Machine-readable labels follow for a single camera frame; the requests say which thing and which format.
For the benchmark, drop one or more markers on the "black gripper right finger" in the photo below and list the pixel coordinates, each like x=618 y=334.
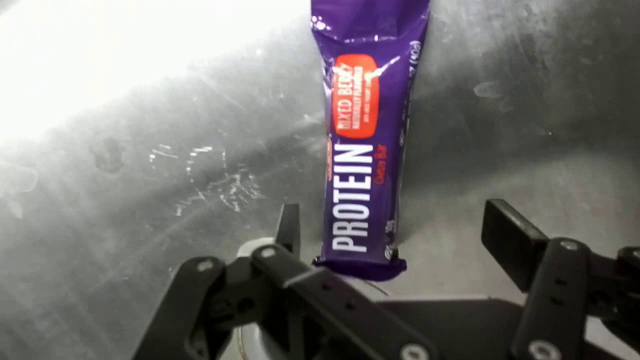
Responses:
x=553 y=286

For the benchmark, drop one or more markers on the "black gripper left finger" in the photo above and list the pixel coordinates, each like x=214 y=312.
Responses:
x=301 y=300

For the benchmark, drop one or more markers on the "purple protein chocolate bar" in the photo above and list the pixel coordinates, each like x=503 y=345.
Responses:
x=361 y=167

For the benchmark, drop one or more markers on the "stainless steel double sink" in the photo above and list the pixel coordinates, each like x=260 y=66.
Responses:
x=133 y=200

